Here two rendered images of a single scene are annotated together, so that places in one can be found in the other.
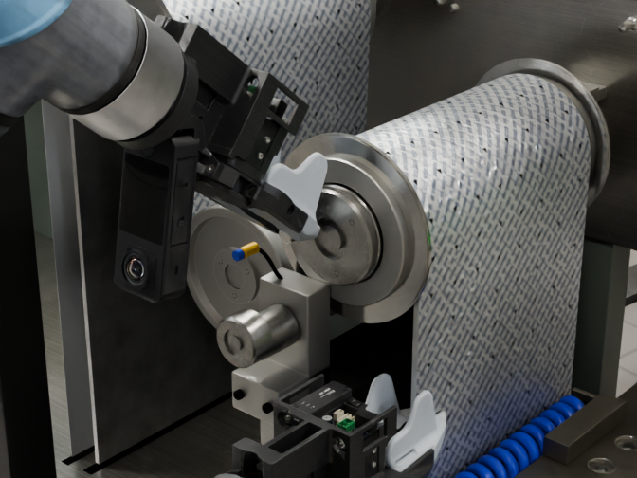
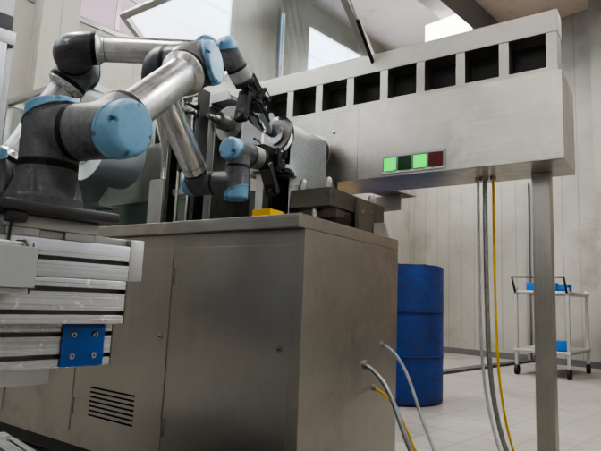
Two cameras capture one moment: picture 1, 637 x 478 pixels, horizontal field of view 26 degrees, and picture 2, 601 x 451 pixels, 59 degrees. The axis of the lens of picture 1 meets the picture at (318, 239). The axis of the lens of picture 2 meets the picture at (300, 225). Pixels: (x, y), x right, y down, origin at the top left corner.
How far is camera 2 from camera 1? 138 cm
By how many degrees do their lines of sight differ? 33
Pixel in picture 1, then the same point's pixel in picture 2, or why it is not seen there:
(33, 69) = (230, 56)
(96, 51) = (240, 58)
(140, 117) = (244, 76)
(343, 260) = (276, 137)
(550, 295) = (318, 174)
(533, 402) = not seen: hidden behind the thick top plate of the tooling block
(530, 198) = (313, 145)
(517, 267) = (311, 158)
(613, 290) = not seen: hidden behind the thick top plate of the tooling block
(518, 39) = not seen: hidden behind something
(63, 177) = (208, 161)
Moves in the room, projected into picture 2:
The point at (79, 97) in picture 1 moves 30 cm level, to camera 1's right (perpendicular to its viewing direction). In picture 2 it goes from (235, 67) to (325, 74)
